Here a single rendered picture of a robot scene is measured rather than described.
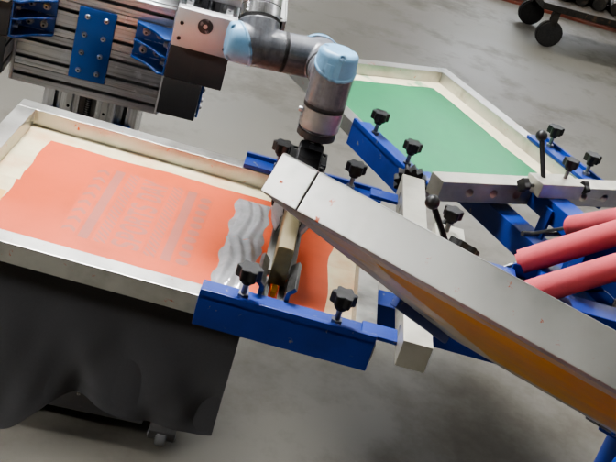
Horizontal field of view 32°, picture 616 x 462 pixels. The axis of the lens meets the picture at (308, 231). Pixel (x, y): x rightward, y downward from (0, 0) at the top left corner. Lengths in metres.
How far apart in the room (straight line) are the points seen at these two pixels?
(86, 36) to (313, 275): 0.91
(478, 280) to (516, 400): 2.92
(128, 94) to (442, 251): 1.86
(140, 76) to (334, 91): 0.82
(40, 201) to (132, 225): 0.17
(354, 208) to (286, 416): 2.41
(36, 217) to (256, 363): 1.59
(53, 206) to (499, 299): 1.31
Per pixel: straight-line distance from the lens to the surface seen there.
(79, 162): 2.20
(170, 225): 2.03
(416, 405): 3.50
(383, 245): 0.85
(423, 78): 3.29
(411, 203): 2.20
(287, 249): 1.83
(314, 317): 1.76
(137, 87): 2.63
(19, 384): 2.05
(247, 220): 2.10
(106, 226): 1.98
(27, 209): 1.99
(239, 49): 1.95
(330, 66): 1.88
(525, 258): 2.10
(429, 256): 0.84
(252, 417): 3.20
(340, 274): 2.03
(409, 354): 1.74
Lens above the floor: 1.90
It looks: 26 degrees down
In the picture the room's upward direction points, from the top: 17 degrees clockwise
